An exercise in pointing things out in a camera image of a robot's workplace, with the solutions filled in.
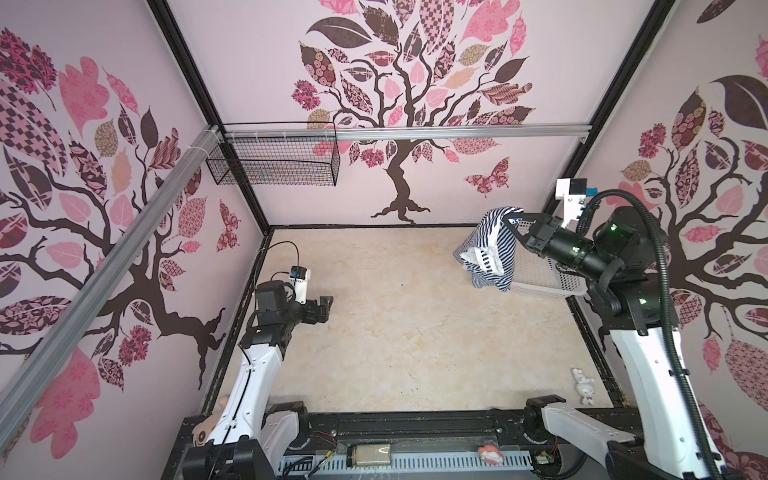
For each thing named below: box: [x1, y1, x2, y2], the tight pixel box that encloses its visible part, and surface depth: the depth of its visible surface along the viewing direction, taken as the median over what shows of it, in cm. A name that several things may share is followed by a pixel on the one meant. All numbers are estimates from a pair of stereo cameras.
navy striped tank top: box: [460, 207, 523, 293], surface depth 64 cm
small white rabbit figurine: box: [572, 368, 595, 406], surface depth 80 cm
